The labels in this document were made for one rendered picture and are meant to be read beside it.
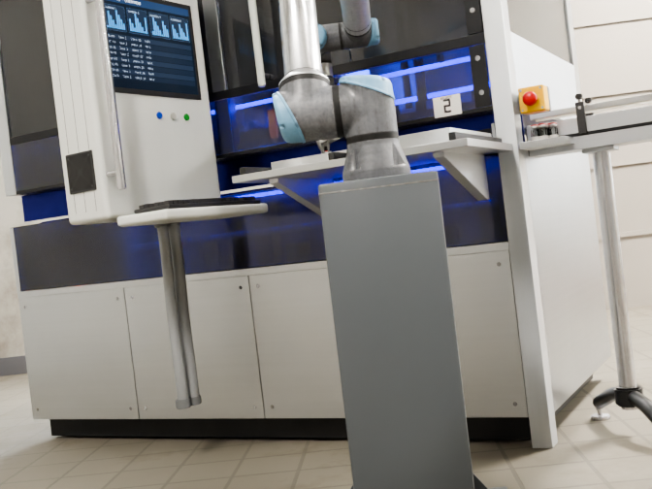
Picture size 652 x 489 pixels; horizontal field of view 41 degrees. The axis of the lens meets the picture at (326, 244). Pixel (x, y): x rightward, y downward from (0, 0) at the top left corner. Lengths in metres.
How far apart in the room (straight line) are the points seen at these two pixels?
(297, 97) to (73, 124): 0.94
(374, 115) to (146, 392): 1.72
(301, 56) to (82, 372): 1.87
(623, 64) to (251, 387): 3.68
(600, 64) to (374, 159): 4.10
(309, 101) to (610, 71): 4.12
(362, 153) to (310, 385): 1.19
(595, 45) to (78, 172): 3.97
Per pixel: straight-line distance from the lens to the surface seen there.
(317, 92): 1.90
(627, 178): 5.82
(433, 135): 2.22
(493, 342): 2.60
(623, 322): 2.66
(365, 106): 1.88
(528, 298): 2.55
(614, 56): 5.89
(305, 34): 1.99
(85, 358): 3.45
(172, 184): 2.74
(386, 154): 1.86
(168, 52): 2.83
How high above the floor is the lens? 0.68
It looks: 1 degrees down
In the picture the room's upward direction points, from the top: 7 degrees counter-clockwise
